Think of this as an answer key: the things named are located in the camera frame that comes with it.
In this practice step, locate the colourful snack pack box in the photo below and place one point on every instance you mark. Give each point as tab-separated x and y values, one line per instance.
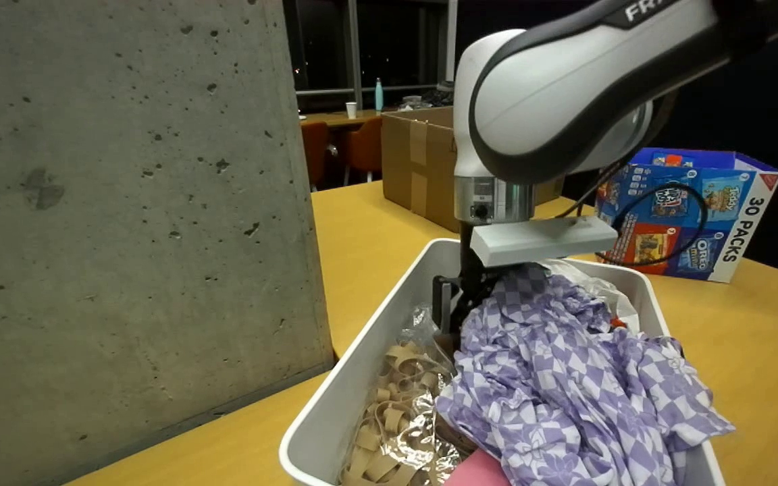
687	210

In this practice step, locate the grey concrete pillar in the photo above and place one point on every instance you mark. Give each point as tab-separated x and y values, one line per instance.
157	248

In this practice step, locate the blue bottle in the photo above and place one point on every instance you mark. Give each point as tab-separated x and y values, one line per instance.
378	97

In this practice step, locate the brown cardboard box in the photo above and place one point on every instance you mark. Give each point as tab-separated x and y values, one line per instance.
417	162

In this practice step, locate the purple white checked cloth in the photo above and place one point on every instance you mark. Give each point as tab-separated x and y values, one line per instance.
560	392

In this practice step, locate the white cup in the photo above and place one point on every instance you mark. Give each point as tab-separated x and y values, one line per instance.
351	109

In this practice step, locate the orange chair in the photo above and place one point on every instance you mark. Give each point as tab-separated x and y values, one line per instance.
354	149

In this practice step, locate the clear bag of rubber bands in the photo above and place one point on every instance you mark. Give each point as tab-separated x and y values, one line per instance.
398	437

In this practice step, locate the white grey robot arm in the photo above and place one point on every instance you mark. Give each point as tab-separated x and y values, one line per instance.
571	95

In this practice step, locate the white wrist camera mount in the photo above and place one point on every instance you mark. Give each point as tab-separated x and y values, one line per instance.
535	241

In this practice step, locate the white plastic basket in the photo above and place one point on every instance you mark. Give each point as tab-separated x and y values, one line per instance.
317	440

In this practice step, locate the white orange plastic bag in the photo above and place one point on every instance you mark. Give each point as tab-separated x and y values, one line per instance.
604	289

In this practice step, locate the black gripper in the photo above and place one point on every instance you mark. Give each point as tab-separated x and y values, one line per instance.
454	297

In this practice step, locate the pink cloth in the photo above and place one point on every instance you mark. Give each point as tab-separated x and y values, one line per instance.
475	471

